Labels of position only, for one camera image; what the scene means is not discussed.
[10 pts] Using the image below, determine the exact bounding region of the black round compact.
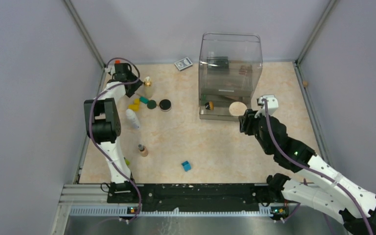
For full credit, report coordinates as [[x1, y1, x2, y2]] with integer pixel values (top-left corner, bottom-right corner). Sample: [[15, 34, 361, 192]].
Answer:
[[159, 99, 172, 112]]

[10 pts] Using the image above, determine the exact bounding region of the foundation bottle black cap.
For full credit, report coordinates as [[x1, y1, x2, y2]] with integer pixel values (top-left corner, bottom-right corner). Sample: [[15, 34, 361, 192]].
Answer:
[[138, 144, 149, 157]]

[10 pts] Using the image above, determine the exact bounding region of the clear acrylic makeup organizer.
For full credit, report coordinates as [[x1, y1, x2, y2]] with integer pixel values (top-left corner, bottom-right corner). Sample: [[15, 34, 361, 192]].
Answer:
[[198, 32, 263, 121]]

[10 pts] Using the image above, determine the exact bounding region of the blue toy brick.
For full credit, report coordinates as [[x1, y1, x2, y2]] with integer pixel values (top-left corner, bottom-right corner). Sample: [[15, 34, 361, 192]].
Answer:
[[181, 161, 191, 172]]

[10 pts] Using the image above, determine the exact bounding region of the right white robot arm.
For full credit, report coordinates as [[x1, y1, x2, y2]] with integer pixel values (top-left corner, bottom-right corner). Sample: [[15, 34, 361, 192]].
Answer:
[[238, 109, 376, 235]]

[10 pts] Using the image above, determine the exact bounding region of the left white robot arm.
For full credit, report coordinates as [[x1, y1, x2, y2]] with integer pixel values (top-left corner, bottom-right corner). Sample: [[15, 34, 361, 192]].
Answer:
[[84, 59, 142, 204]]

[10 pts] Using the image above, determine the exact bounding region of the teal block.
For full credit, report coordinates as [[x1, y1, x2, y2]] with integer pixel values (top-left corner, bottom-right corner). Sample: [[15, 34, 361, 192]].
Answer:
[[139, 96, 149, 105]]

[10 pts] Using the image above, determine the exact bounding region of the dark green round disc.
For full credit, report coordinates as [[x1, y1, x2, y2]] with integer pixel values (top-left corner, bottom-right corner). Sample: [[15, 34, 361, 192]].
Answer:
[[147, 100, 157, 110]]

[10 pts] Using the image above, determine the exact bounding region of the white squeeze bottle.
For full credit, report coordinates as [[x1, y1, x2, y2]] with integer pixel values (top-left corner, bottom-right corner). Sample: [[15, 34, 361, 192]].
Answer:
[[126, 109, 141, 129]]

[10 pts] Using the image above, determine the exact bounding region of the playing card box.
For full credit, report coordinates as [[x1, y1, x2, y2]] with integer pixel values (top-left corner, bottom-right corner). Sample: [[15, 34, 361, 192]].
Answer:
[[174, 57, 193, 71]]

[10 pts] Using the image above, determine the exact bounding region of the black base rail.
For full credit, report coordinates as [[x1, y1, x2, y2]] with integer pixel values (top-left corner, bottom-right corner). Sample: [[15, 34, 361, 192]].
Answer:
[[107, 183, 274, 212]]

